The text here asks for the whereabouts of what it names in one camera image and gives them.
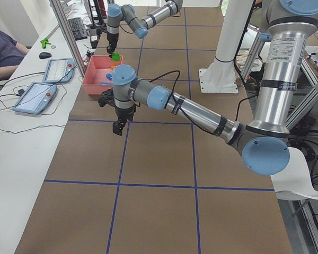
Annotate green block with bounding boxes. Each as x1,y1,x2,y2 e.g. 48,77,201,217
111,52,120,62

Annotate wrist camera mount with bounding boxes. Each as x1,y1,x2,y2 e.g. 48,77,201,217
98,88,115,107

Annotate far teach pendant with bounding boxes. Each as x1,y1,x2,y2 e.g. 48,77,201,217
42,58,76,83

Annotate seated person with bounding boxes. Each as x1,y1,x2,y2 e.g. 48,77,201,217
0,30,30,80

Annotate green plastic tool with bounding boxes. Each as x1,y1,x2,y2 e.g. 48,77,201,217
40,38,52,49

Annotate white camera pole stand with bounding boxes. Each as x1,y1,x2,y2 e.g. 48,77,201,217
199,0,255,94

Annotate white chair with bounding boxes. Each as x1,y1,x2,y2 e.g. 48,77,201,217
271,147,318,201

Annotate pink plastic box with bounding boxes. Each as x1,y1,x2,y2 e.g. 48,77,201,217
82,56,123,95

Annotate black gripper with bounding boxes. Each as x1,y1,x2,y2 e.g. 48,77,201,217
112,105,136,136
107,33,119,56

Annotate black computer mouse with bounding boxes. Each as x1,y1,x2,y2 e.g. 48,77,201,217
39,52,52,59

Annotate aluminium frame post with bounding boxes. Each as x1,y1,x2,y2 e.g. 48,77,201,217
50,0,86,78

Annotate teach pendant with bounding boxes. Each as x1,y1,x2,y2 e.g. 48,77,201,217
42,58,76,83
12,82,58,114

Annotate black keyboard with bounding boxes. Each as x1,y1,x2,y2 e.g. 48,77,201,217
67,17,87,41

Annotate near teach pendant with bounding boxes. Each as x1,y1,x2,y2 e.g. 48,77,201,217
12,82,58,114

